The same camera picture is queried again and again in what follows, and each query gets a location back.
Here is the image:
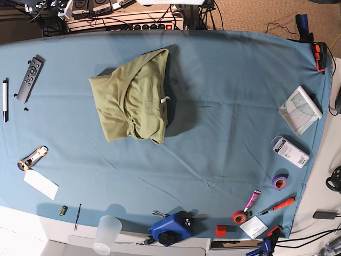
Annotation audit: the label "clear plastic case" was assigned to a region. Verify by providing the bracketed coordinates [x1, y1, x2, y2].
[271, 136, 310, 169]

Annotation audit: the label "red block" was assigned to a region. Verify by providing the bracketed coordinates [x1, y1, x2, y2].
[216, 225, 226, 237]

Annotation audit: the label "black tweezers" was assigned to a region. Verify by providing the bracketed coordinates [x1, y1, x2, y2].
[74, 204, 82, 231]

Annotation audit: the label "blue clamp top right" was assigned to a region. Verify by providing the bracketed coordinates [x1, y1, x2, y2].
[295, 14, 314, 43]

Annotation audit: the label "blue plastic device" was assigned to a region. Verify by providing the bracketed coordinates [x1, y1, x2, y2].
[149, 210, 194, 247]

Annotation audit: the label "orange screwdriver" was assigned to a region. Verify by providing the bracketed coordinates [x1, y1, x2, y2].
[258, 197, 295, 216]

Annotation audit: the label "keys on ring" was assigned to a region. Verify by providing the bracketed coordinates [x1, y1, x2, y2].
[116, 236, 156, 246]

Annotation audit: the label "blue clamp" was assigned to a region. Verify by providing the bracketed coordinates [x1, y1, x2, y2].
[295, 14, 314, 43]
[246, 225, 282, 256]

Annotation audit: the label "small green battery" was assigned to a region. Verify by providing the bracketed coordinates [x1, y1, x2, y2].
[59, 205, 68, 216]

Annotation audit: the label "white paper card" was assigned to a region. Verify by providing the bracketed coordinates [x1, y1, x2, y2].
[23, 169, 59, 200]

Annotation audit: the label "black power adapter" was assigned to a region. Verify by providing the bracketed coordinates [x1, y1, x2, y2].
[312, 211, 338, 220]

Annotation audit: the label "orange utility knife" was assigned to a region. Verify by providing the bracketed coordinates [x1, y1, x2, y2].
[18, 146, 48, 171]

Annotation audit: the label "blue tablecloth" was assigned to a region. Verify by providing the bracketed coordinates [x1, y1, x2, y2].
[1, 31, 332, 238]

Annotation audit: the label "black remote control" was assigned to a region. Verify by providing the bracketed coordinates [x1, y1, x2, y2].
[17, 54, 45, 104]

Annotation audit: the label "power strip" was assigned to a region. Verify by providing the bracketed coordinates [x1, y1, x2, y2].
[105, 23, 181, 31]

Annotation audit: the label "red tape roll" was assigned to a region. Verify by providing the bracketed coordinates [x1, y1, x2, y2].
[232, 211, 248, 225]

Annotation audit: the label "white marker pen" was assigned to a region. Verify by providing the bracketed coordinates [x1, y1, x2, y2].
[2, 78, 9, 123]

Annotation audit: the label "clear plastic cup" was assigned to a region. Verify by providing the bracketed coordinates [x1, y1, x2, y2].
[93, 215, 122, 255]

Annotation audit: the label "blue clamp bottom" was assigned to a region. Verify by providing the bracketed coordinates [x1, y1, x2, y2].
[246, 225, 282, 256]

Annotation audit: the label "white square card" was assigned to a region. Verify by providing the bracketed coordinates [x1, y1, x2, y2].
[240, 216, 268, 239]

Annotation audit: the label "orange black clamp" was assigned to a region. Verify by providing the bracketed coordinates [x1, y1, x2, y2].
[315, 42, 328, 72]

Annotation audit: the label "pink glue tube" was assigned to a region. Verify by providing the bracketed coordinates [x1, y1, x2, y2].
[244, 190, 261, 212]

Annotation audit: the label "purple tape roll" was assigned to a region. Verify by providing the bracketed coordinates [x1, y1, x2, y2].
[271, 174, 287, 191]

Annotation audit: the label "green t-shirt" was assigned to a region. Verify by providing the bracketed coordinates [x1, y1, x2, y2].
[89, 49, 170, 144]

